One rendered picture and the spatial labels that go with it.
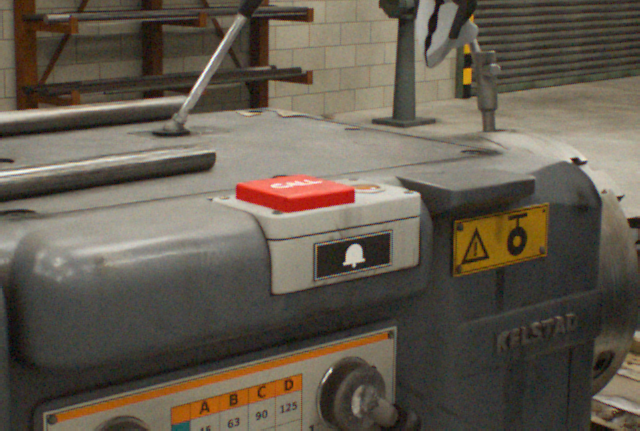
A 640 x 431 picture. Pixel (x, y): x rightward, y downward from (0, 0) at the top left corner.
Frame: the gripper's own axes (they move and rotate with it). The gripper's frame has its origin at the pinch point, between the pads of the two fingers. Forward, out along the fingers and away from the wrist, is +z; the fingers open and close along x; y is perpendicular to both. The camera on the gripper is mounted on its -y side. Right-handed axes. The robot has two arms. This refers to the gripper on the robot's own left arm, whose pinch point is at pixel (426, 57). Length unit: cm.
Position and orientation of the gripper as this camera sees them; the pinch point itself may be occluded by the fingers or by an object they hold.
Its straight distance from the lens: 145.8
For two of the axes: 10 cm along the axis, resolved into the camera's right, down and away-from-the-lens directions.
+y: 7.8, -1.1, 6.2
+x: -6.0, -4.6, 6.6
